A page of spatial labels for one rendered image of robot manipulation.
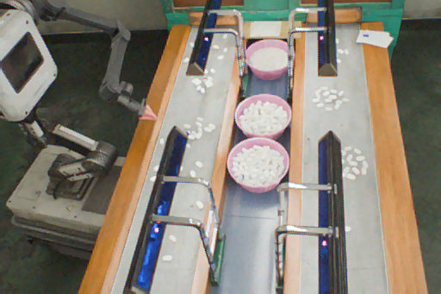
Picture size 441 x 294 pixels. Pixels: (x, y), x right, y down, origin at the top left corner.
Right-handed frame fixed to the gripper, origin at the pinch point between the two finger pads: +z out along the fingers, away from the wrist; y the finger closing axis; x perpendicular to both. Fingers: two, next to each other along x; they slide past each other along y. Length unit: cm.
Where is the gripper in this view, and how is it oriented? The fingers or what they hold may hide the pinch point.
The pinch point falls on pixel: (155, 118)
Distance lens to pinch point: 204.8
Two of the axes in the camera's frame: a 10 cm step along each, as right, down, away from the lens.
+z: 8.3, 4.6, 3.1
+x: -5.3, 4.8, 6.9
